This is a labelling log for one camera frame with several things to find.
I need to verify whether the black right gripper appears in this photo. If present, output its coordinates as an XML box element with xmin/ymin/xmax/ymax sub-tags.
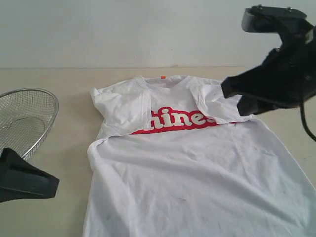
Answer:
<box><xmin>221</xmin><ymin>42</ymin><xmax>316</xmax><ymax>116</ymax></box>

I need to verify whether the white t-shirt red logo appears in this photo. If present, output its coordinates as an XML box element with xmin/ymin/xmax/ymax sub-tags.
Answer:
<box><xmin>83</xmin><ymin>76</ymin><xmax>316</xmax><ymax>237</ymax></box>

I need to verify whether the silver wire mesh basket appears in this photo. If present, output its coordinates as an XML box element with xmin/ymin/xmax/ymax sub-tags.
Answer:
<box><xmin>0</xmin><ymin>88</ymin><xmax>59</xmax><ymax>160</ymax></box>

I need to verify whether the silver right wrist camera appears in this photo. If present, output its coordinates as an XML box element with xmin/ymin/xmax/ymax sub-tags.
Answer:
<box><xmin>241</xmin><ymin>4</ymin><xmax>307</xmax><ymax>39</ymax></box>

